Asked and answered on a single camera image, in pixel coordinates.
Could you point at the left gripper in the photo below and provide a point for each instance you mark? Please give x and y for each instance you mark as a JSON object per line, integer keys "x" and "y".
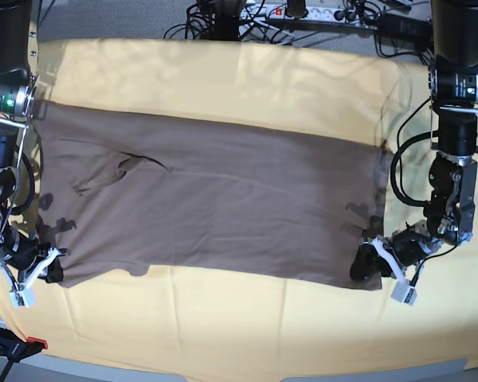
{"x": 408, "y": 247}

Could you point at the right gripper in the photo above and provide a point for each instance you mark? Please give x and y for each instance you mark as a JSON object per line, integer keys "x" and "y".
{"x": 24, "y": 254}

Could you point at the brown T-shirt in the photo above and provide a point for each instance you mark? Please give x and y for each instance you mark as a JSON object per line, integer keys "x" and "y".
{"x": 126, "y": 191}

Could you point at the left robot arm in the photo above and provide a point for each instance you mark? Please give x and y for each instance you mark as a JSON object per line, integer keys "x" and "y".
{"x": 449, "y": 213}

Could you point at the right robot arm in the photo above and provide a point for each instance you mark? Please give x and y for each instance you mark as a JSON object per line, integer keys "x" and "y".
{"x": 18, "y": 28}

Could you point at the yellow tablecloth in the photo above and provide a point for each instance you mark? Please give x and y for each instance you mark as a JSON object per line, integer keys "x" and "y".
{"x": 223, "y": 326}

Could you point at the black power adapter brick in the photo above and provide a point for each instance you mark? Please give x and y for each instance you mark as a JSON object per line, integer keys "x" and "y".
{"x": 405, "y": 29}

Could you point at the white power strip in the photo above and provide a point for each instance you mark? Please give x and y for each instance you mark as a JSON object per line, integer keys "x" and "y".
{"x": 313, "y": 14}

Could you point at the black stand column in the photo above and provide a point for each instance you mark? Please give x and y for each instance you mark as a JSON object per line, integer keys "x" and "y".
{"x": 225, "y": 25}

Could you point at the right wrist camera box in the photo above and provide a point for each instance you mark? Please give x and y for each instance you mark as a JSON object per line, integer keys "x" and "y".
{"x": 24, "y": 297}

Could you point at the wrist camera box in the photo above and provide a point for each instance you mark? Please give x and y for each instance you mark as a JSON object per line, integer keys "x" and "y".
{"x": 404, "y": 293}
{"x": 24, "y": 297}

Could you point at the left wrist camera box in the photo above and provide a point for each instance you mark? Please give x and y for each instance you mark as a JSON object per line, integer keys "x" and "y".
{"x": 404, "y": 293}

